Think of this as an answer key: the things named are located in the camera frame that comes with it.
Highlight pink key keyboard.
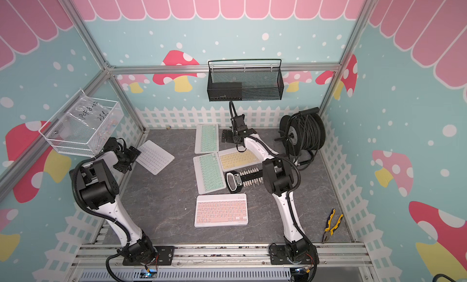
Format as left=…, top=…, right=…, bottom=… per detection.
left=194, top=193, right=249, bottom=228

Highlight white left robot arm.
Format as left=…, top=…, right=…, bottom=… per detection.
left=69, top=137, right=158, bottom=264

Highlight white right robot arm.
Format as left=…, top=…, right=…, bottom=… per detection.
left=226, top=114, right=319, bottom=266

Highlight yellow key white keyboard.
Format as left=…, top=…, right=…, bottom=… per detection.
left=218, top=148, right=261, bottom=172

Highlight far green key keyboard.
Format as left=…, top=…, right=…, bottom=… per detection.
left=195, top=124, right=219, bottom=154

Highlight green key keyboard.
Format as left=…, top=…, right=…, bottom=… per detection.
left=193, top=153, right=227, bottom=194
left=195, top=124, right=219, bottom=154

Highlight black box in basket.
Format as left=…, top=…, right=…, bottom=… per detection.
left=207, top=82, right=243, bottom=102

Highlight plastic bag in basket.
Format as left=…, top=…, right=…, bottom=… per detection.
left=66, top=94, right=119, bottom=138

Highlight near green key keyboard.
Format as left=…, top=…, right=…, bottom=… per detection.
left=193, top=153, right=227, bottom=194

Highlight black wire mesh basket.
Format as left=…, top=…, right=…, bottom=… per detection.
left=207, top=58, right=285, bottom=102

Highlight clear wire wall basket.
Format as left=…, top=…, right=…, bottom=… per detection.
left=39, top=90, right=124, bottom=157

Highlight black cable reel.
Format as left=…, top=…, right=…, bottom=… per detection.
left=275, top=107, right=326, bottom=170

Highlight yellow handled pliers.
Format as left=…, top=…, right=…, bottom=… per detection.
left=322, top=209, right=344, bottom=243

